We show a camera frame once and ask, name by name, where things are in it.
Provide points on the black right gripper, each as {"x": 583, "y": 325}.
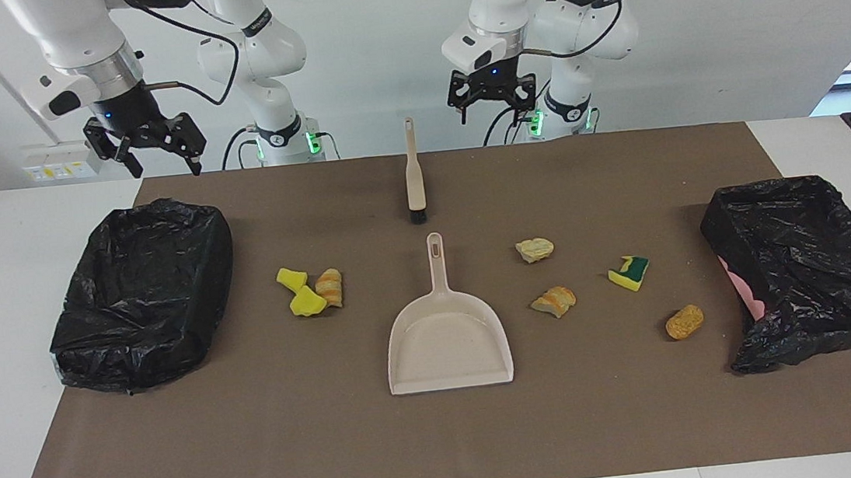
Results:
{"x": 126, "y": 110}

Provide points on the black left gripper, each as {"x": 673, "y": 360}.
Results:
{"x": 492, "y": 78}

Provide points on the beige hand brush black bristles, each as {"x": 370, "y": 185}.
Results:
{"x": 413, "y": 178}

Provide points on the pale yellow sponge scrap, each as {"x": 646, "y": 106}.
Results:
{"x": 535, "y": 249}

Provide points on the notched yellow sponge piece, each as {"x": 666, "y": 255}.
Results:
{"x": 290, "y": 278}

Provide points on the orange striped toy croissant piece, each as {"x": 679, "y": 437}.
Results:
{"x": 554, "y": 301}

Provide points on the green yellow sponge piece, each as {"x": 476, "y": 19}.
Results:
{"x": 629, "y": 274}

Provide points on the chunky yellow sponge piece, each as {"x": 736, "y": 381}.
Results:
{"x": 307, "y": 303}

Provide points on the beige plastic dustpan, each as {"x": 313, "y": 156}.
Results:
{"x": 447, "y": 346}

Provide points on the brown oval toy bread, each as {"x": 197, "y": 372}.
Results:
{"x": 684, "y": 322}

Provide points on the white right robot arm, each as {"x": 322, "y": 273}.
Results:
{"x": 74, "y": 31}

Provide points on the left black bag bin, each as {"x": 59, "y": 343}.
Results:
{"x": 142, "y": 297}

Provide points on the pink plastic bin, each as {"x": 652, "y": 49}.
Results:
{"x": 743, "y": 294}

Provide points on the black plastic trash bag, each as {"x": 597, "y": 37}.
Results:
{"x": 810, "y": 264}

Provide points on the brown paper table mat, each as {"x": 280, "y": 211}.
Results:
{"x": 445, "y": 440}

